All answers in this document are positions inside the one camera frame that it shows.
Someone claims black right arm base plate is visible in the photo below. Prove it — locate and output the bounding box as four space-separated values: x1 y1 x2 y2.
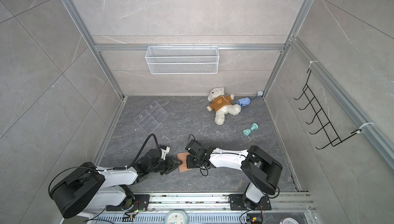
228 194 272 211

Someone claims aluminium rail front frame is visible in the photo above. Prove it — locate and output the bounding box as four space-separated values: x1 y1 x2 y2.
61 192 321 224

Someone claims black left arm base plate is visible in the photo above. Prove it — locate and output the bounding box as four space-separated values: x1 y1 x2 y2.
106 194 150 212

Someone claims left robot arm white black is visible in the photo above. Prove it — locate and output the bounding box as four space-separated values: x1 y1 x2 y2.
48 147 182 219

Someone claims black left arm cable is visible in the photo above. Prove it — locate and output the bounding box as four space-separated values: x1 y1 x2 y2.
127 133 161 169

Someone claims blue cat-shaped toy device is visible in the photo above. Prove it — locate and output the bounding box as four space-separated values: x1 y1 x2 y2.
237 97 251 107

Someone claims white wire mesh basket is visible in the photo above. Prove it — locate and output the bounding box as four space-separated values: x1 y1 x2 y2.
145 46 220 75

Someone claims black wire hook rack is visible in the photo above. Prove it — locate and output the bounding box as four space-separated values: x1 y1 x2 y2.
293 69 362 150

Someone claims white teddy bear brown shirt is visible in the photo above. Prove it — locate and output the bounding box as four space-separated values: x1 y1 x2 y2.
206 87 241 125

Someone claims clear acrylic tiered holder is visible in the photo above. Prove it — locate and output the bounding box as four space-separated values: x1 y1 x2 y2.
134 101 168 134

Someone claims white round timer device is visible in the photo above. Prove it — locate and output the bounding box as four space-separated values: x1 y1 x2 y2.
164 210 188 224

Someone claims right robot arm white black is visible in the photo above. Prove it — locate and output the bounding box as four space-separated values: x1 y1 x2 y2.
177 139 283 210

